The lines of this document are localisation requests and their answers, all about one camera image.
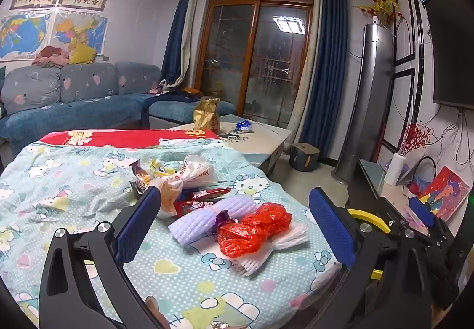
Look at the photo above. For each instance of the yellow artificial flowers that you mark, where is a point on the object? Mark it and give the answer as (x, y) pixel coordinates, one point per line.
(383, 3)

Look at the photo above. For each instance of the brown snack wrapper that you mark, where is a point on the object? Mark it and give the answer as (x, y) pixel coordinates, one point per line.
(140, 173)

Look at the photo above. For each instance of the dark clothes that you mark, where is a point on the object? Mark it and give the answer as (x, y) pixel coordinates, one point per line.
(181, 95)

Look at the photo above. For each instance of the beige curtain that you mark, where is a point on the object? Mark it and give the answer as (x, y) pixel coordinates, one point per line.
(309, 66)
(194, 17)

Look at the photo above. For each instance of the white foam fruit net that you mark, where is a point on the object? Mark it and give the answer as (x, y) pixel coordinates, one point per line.
(285, 240)

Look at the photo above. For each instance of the yellow candy wrapper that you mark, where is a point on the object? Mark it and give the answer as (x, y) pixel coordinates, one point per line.
(161, 168)

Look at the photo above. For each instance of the white coffee table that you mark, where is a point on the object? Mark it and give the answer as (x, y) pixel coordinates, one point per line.
(259, 140)

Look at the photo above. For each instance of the pile of clothes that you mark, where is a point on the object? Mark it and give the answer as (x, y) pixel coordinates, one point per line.
(52, 56)

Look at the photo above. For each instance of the television cabinet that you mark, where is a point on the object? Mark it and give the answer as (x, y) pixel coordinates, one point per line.
(370, 173)

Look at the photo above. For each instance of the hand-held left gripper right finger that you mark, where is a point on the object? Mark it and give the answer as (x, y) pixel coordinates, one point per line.
(331, 231)

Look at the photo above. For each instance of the grey tower air conditioner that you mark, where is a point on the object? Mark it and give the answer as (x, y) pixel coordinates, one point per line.
(366, 99)

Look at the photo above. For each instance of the yellow cloth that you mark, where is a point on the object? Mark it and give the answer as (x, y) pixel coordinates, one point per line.
(83, 53)

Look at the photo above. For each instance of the colourful painting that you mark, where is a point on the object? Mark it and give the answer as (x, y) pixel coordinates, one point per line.
(444, 192)

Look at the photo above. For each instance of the red basket with black hoop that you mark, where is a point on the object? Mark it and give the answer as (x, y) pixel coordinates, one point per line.
(420, 184)

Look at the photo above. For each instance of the red blanket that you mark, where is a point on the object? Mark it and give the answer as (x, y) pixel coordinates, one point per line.
(122, 137)

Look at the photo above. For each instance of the purple candy wrapper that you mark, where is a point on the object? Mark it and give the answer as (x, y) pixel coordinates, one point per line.
(224, 219)

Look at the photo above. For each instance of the red plastic bag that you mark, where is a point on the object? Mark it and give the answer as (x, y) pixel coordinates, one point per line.
(251, 229)

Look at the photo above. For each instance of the cartoon printed blanket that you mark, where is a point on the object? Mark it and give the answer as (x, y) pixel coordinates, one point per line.
(74, 184)

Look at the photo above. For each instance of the red candy packet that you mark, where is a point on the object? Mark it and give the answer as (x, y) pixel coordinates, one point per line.
(202, 200)

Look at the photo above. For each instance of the black television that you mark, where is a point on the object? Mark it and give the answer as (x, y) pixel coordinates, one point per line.
(451, 55)

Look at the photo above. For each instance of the blue curtain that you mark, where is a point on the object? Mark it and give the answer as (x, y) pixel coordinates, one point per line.
(177, 40)
(326, 73)

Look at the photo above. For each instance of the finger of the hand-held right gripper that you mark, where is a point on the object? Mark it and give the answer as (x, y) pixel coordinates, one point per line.
(422, 211)

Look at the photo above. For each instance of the blue wrapper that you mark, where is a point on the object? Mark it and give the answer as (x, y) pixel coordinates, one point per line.
(244, 126)

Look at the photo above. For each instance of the world wall map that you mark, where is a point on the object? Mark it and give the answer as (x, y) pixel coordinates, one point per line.
(22, 36)

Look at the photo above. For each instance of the dark storage stool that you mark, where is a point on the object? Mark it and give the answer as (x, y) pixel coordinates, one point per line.
(305, 156)

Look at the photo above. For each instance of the white ribbed vase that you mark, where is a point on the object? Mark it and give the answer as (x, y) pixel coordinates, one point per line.
(394, 169)

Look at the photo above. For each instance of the gold bag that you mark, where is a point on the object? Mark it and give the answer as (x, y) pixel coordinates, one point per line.
(207, 116)

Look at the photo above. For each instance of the country wall map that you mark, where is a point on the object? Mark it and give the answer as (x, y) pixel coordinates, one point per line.
(85, 29)

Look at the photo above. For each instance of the wooden sliding glass door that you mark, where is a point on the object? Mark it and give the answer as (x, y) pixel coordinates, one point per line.
(251, 55)

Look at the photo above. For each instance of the white plastic bag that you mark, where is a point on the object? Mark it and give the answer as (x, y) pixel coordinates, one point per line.
(192, 169)

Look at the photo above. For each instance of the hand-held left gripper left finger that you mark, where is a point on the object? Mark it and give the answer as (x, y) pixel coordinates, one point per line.
(137, 219)

